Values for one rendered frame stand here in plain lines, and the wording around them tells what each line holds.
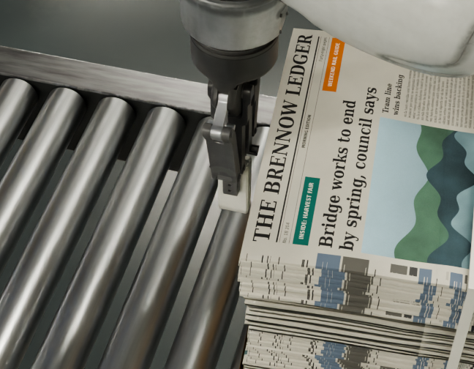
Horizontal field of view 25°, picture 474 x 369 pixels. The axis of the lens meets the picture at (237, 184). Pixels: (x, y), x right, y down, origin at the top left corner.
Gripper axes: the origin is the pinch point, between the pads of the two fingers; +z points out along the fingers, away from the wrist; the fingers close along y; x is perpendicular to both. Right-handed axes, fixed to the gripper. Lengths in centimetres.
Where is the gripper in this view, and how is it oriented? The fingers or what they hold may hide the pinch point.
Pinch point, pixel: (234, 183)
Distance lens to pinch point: 104.1
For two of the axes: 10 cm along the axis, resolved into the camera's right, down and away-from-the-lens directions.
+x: -9.7, -1.9, 1.7
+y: 2.6, -7.2, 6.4
